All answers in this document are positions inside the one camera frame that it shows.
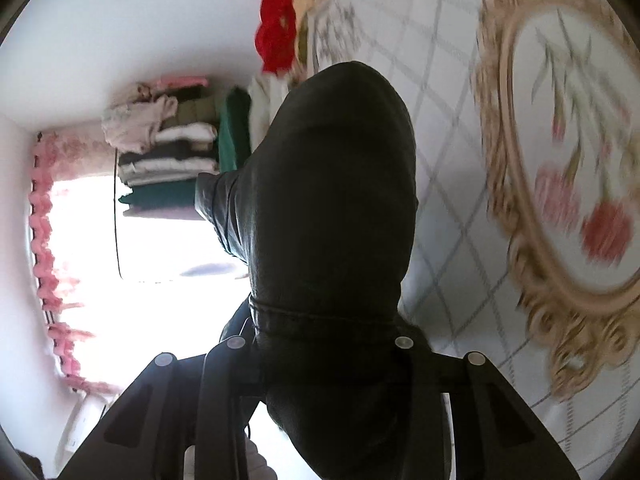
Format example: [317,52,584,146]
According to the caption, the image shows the white diamond-patterned cloth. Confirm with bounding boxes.
[295,0,640,480]

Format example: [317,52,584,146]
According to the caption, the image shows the red floral blanket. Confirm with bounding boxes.
[255,0,363,77]

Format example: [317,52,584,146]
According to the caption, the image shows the pink ruffled curtain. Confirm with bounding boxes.
[29,131,123,397]

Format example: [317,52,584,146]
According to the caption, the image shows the black leather jacket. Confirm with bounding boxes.
[195,60,451,480]

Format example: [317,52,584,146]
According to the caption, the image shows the stack of folded clothes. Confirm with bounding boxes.
[101,75,222,222]

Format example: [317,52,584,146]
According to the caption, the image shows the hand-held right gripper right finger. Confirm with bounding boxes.
[394,335,581,480]

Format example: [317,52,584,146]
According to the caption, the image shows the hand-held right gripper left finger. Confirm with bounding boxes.
[57,336,267,480]

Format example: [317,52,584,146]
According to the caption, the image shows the green and white jacket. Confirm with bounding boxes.
[217,77,292,176]

